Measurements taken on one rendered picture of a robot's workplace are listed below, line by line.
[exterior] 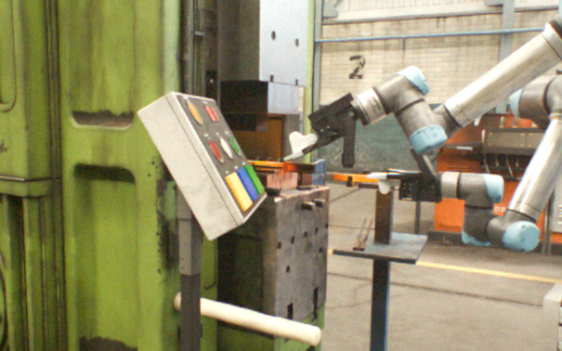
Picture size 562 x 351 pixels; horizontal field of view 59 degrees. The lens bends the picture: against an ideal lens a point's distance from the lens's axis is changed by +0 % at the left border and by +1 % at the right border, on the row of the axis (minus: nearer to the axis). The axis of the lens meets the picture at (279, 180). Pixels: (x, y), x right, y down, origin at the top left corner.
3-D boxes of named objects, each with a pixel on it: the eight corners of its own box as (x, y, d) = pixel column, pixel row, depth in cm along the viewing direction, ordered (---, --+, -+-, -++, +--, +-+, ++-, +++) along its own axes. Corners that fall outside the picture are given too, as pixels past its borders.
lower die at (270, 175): (296, 188, 173) (297, 164, 172) (267, 195, 156) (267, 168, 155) (202, 179, 194) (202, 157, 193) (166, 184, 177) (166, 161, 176)
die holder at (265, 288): (326, 303, 188) (330, 186, 182) (274, 340, 155) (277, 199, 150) (209, 277, 216) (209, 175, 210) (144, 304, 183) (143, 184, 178)
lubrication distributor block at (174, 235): (189, 266, 143) (189, 219, 141) (175, 271, 137) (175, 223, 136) (180, 264, 144) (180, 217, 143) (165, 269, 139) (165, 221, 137)
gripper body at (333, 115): (306, 117, 121) (350, 92, 119) (322, 148, 121) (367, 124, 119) (304, 117, 113) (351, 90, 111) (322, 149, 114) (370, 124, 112)
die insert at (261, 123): (267, 131, 172) (267, 113, 172) (255, 131, 166) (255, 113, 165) (200, 129, 187) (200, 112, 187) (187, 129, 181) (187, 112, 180)
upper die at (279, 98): (298, 114, 170) (299, 85, 169) (267, 112, 153) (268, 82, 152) (202, 112, 191) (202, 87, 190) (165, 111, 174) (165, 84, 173)
